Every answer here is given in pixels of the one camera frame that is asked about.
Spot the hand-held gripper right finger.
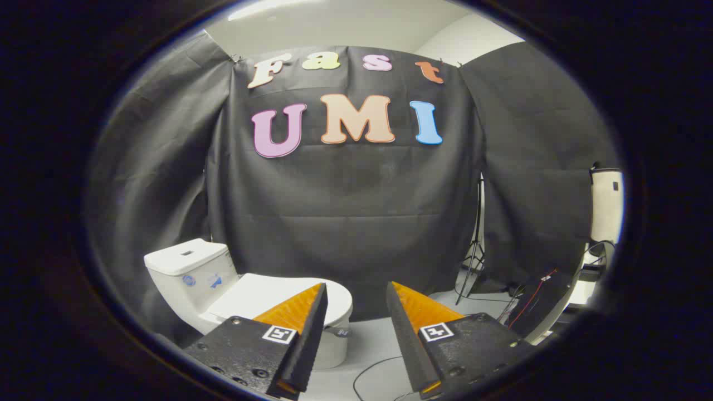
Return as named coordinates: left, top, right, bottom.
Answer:
left=386, top=281, right=538, bottom=400

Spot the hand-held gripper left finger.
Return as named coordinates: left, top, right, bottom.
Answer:
left=183, top=282, right=329, bottom=401

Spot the white toilet lid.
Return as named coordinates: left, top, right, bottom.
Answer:
left=207, top=273, right=353, bottom=329

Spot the white toilet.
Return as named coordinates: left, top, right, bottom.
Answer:
left=144, top=238, right=354, bottom=369

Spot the black tripod stand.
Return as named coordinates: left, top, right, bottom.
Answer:
left=456, top=173, right=486, bottom=305

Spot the black backdrop cloth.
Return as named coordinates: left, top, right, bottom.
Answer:
left=84, top=31, right=622, bottom=335

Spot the white light box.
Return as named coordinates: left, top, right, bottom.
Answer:
left=589, top=164, right=624, bottom=246

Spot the black floor cable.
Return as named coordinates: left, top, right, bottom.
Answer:
left=454, top=287, right=516, bottom=305
left=353, top=356, right=404, bottom=401

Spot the black panel with red wire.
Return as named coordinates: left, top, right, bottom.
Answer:
left=504, top=267, right=585, bottom=343

